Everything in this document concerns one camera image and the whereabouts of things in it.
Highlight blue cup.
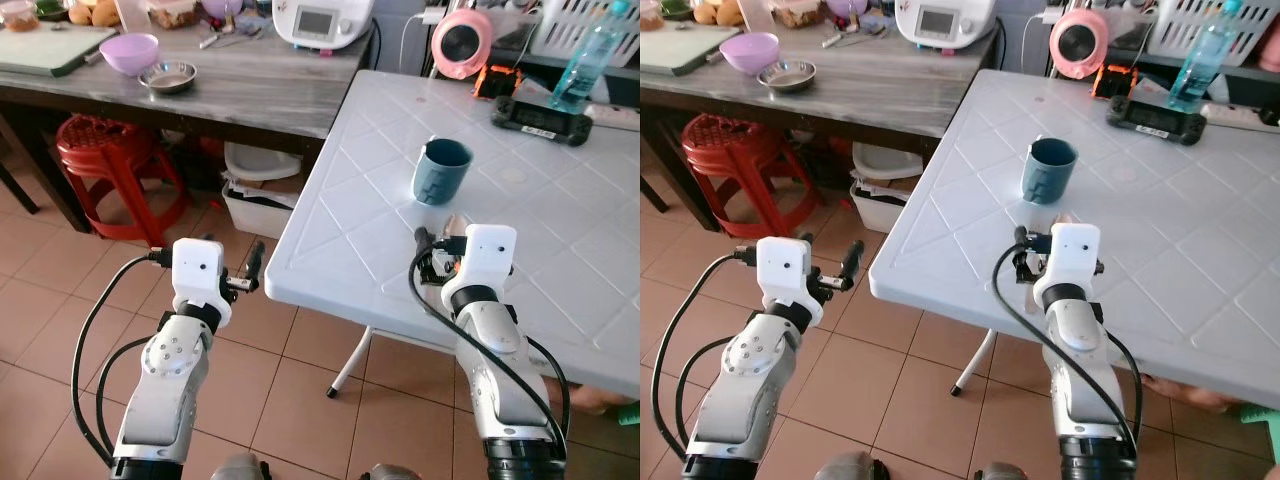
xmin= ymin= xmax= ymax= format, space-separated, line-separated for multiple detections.
xmin=1021 ymin=137 xmax=1080 ymax=207
xmin=413 ymin=138 xmax=474 ymax=207

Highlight white plastic bin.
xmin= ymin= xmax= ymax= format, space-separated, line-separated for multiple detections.
xmin=221 ymin=142 xmax=304 ymax=240
xmin=850 ymin=142 xmax=927 ymax=235

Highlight white plastic folding table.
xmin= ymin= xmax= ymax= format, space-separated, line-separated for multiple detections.
xmin=265 ymin=69 xmax=641 ymax=401
xmin=868 ymin=68 xmax=1280 ymax=411

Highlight black handheld controller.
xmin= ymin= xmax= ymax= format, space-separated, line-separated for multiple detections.
xmin=1106 ymin=95 xmax=1208 ymax=148
xmin=489 ymin=95 xmax=593 ymax=148

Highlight grey wooden table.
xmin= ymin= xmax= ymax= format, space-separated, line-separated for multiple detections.
xmin=640 ymin=22 xmax=1003 ymax=233
xmin=0 ymin=22 xmax=379 ymax=236

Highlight red plastic stool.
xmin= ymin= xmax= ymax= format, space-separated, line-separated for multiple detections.
xmin=55 ymin=113 xmax=191 ymax=247
xmin=682 ymin=113 xmax=814 ymax=241

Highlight orange and black device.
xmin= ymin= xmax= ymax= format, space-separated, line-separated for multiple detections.
xmin=1090 ymin=63 xmax=1142 ymax=102
xmin=473 ymin=63 xmax=527 ymax=102

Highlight grey robot left foot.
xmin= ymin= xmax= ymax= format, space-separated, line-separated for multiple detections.
xmin=209 ymin=453 xmax=267 ymax=480
xmin=814 ymin=452 xmax=877 ymax=480

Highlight small metal dish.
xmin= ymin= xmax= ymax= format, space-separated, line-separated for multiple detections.
xmin=138 ymin=60 xmax=198 ymax=96
xmin=757 ymin=60 xmax=817 ymax=95

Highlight pink round appliance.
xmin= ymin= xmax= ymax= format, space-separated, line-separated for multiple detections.
xmin=430 ymin=8 xmax=497 ymax=82
xmin=1048 ymin=8 xmax=1112 ymax=82

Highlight person's bare foot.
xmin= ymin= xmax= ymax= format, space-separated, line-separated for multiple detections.
xmin=1143 ymin=374 xmax=1243 ymax=415
xmin=560 ymin=380 xmax=625 ymax=414

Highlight metal spoon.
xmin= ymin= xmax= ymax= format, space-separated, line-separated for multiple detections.
xmin=197 ymin=27 xmax=263 ymax=51
xmin=821 ymin=27 xmax=887 ymax=50

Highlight white kitchen appliance with screen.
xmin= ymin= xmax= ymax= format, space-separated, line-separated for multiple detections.
xmin=893 ymin=0 xmax=997 ymax=52
xmin=272 ymin=0 xmax=377 ymax=52

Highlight purple plastic bowl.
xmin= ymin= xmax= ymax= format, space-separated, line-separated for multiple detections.
xmin=719 ymin=32 xmax=782 ymax=78
xmin=99 ymin=33 xmax=161 ymax=78

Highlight blue plastic water bottle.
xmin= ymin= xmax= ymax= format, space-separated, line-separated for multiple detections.
xmin=549 ymin=0 xmax=634 ymax=114
xmin=1165 ymin=0 xmax=1245 ymax=114

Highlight white plastic basket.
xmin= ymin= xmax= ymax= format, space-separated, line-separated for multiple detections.
xmin=528 ymin=0 xmax=641 ymax=67
xmin=1145 ymin=0 xmax=1280 ymax=67

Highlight green cutting board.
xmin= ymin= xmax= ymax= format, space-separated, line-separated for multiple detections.
xmin=640 ymin=24 xmax=742 ymax=78
xmin=0 ymin=24 xmax=119 ymax=79

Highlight brown bread rolls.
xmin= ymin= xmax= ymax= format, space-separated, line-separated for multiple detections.
xmin=67 ymin=0 xmax=122 ymax=29
xmin=694 ymin=0 xmax=746 ymax=28

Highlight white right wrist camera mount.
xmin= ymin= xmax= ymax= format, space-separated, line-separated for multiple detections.
xmin=440 ymin=224 xmax=519 ymax=303
xmin=1032 ymin=222 xmax=1105 ymax=307

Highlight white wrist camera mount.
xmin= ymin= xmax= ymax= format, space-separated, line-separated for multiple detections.
xmin=1032 ymin=222 xmax=1105 ymax=307
xmin=440 ymin=224 xmax=519 ymax=303
xmin=170 ymin=238 xmax=227 ymax=313
xmin=755 ymin=237 xmax=814 ymax=313

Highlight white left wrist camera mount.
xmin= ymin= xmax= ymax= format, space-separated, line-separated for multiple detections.
xmin=170 ymin=238 xmax=227 ymax=313
xmin=755 ymin=237 xmax=814 ymax=313

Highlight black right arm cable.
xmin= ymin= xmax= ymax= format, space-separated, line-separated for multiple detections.
xmin=992 ymin=240 xmax=1145 ymax=463
xmin=407 ymin=240 xmax=572 ymax=463

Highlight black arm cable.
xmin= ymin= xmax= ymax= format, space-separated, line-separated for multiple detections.
xmin=407 ymin=240 xmax=572 ymax=463
xmin=651 ymin=250 xmax=761 ymax=463
xmin=992 ymin=240 xmax=1145 ymax=463
xmin=71 ymin=252 xmax=177 ymax=468

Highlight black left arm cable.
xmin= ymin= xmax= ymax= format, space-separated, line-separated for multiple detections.
xmin=71 ymin=252 xmax=177 ymax=468
xmin=651 ymin=250 xmax=761 ymax=463

